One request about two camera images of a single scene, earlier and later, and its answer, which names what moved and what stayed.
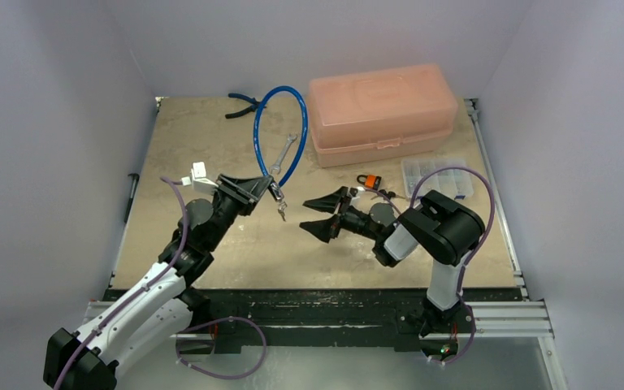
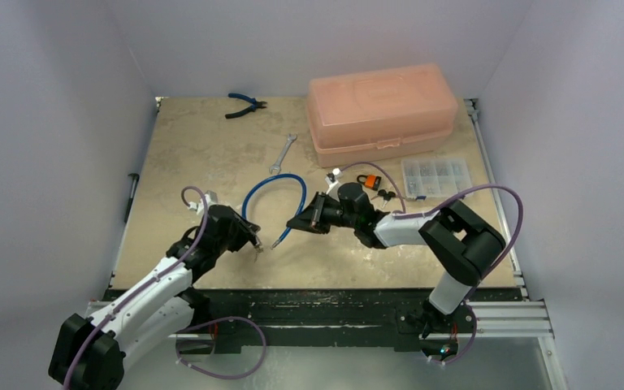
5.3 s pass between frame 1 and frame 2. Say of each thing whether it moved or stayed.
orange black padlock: stayed
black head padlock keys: stayed
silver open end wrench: stayed
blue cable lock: moved
